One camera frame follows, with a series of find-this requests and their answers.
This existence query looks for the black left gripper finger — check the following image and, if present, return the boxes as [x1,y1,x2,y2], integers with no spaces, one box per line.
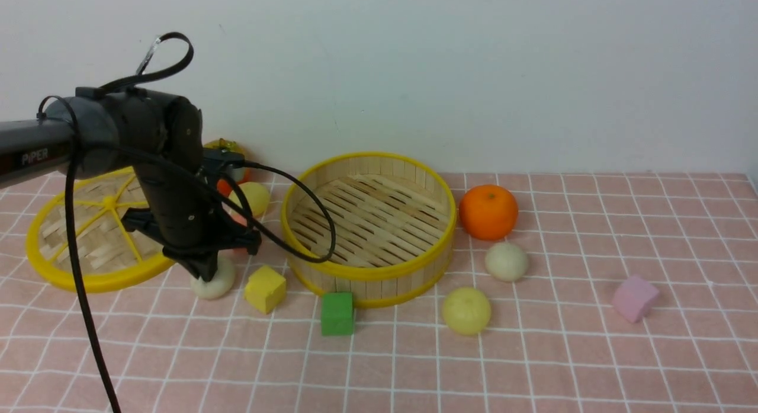
[176,253,219,281]

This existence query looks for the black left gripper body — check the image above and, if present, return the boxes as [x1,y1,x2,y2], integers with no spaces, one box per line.
[121,164,262,264]

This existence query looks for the white bun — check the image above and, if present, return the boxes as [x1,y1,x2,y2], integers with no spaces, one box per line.
[484,242,530,283]
[189,255,237,300]

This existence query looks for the red orange persimmon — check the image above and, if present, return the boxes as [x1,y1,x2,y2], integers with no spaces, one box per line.
[203,138,251,197]

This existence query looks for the yellow bun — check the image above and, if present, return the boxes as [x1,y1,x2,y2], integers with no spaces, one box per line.
[228,183,271,218]
[442,287,492,337]

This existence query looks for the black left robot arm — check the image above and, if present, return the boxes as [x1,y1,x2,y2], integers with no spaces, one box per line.
[1,88,262,281]

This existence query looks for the bamboo steamer lid yellow rim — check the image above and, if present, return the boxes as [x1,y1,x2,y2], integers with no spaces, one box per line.
[26,168,172,293]

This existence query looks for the bamboo steamer tray yellow rim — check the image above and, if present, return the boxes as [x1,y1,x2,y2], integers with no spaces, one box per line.
[281,152,457,308]

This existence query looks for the salmon pink cube block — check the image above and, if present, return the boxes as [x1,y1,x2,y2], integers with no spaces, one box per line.
[229,212,248,228]

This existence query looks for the yellow cube block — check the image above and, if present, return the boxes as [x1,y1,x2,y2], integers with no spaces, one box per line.
[243,265,287,314]

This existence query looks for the green cube block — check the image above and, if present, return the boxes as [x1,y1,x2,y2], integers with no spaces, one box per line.
[320,292,355,337]

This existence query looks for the orange tangerine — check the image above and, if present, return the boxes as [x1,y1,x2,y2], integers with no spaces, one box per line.
[458,184,519,241]

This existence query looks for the pink checkered tablecloth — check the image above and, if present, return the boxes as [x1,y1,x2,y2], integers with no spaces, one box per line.
[0,172,758,413]

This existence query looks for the pink purple block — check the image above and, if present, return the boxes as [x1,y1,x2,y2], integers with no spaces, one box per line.
[611,275,660,323]

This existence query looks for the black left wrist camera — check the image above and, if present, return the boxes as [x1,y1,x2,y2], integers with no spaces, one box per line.
[201,148,247,183]

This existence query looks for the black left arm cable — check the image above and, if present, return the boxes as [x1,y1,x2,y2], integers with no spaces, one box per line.
[37,32,337,413]

